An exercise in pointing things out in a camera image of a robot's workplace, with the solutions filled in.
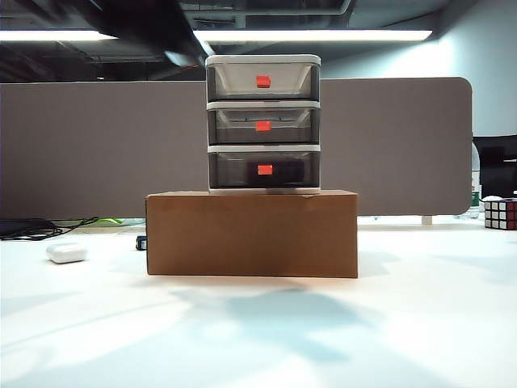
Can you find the grey desk partition panel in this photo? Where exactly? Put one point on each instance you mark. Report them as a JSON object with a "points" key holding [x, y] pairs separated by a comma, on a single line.
{"points": [[121, 141]]}

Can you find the white drawer cabinet frame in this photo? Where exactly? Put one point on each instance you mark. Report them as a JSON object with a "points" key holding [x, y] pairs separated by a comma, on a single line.
{"points": [[262, 104]]}

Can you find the green flat item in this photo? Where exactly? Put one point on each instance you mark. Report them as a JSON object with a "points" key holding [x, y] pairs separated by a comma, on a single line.
{"points": [[110, 220]]}

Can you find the small black blue gadget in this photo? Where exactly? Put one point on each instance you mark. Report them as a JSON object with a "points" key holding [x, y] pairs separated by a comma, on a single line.
{"points": [[141, 243]]}

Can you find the white earbud case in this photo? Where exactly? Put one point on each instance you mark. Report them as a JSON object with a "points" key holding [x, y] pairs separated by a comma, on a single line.
{"points": [[66, 253]]}

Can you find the smoky drawer, ridged back wall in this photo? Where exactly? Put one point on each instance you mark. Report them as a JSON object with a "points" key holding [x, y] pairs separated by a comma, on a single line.
{"points": [[234, 129]]}

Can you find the brown cardboard box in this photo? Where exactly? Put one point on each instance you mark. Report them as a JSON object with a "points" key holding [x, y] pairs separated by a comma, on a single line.
{"points": [[242, 234]]}

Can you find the smoky drawer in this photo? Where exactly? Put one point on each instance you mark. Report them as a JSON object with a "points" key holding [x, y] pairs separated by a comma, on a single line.
{"points": [[234, 81], [226, 169], [234, 129]]}

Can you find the Rubik's cube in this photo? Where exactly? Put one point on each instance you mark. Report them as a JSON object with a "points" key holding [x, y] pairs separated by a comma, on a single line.
{"points": [[501, 214]]}

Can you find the clear bottle green label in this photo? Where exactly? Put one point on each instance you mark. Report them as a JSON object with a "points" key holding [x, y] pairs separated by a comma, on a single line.
{"points": [[476, 198]]}

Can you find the smoky drawer, white-looking interior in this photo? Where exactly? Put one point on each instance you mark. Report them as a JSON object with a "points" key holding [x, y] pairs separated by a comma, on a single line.
{"points": [[234, 81]]}

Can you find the white partition foot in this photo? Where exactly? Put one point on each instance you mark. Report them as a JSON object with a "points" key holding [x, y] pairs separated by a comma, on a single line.
{"points": [[427, 220]]}

